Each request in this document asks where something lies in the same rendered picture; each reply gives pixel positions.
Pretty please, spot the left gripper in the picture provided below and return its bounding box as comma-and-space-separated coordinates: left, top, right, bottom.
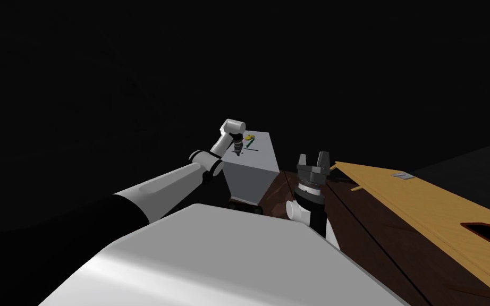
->
231, 133, 244, 158

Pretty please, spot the light wood cabinet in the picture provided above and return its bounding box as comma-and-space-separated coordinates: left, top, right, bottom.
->
329, 160, 490, 305

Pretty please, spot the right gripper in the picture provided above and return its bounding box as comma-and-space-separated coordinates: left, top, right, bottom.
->
295, 150, 331, 186

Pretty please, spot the white block table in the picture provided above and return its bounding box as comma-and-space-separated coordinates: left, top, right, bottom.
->
221, 131, 281, 205

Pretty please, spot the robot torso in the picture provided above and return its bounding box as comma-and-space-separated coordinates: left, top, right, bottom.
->
38, 199, 408, 306

